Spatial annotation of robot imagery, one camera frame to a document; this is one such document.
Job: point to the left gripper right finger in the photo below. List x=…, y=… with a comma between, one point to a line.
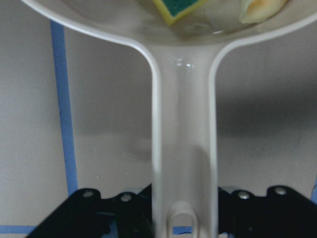
x=282, y=213

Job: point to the yellow green sponge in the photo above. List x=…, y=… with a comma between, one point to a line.
x=173, y=10

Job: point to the beige plastic dustpan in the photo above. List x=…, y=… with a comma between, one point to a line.
x=184, y=59

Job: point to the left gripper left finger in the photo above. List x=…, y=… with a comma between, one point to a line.
x=85, y=214

